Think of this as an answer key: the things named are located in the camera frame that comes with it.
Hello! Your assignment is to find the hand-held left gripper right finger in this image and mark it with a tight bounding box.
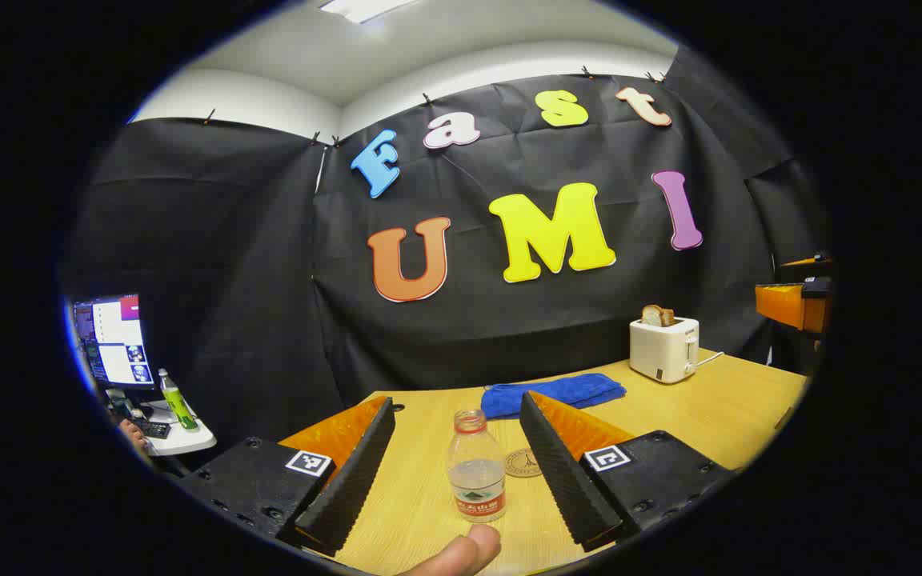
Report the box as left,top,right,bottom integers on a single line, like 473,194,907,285
519,390,738,553

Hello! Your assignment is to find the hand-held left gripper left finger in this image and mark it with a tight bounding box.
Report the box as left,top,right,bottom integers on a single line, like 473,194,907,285
177,394,396,557

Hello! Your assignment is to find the round brown coaster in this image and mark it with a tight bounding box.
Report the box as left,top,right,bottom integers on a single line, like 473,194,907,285
504,448,543,479

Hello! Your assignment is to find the clear plastic water bottle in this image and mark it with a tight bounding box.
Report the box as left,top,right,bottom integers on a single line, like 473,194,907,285
447,409,507,524

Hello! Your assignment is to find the green drink bottle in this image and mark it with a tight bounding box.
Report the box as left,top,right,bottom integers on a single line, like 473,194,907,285
158,368,199,431

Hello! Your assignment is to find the blue folded towel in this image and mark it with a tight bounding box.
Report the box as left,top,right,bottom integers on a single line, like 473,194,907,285
480,373,627,420

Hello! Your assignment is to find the white toaster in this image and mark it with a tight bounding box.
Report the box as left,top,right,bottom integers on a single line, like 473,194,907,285
629,317,702,385

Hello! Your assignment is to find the small white side table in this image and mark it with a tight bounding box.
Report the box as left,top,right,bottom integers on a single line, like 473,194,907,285
129,398,218,457

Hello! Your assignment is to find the black keyboard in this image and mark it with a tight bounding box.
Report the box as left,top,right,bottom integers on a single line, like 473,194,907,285
126,416,171,440

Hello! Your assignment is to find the black backdrop cloth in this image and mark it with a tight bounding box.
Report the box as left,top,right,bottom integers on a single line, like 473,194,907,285
61,44,830,473

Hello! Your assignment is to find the computer monitor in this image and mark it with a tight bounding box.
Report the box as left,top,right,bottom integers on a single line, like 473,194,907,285
70,294,156,391

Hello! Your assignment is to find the ceiling light panel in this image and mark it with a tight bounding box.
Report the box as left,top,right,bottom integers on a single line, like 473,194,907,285
319,0,418,25

